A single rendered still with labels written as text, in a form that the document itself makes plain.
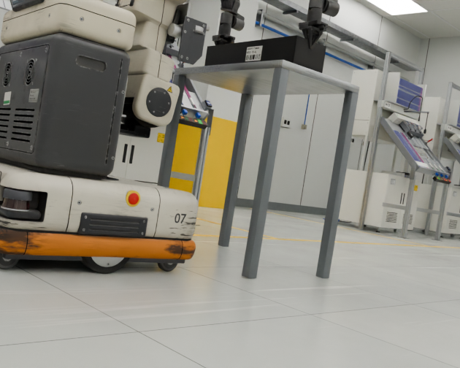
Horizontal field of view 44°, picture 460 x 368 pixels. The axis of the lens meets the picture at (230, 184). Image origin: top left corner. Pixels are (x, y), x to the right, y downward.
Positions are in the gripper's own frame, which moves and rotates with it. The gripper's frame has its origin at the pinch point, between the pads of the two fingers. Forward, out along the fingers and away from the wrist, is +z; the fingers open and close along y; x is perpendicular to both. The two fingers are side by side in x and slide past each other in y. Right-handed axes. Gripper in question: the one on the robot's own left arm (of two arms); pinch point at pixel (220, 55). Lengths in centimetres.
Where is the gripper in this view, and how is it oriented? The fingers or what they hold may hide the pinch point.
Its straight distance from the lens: 271.6
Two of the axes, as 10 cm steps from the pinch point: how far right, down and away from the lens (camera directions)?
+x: -7.7, -0.9, -6.3
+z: -1.5, 9.9, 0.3
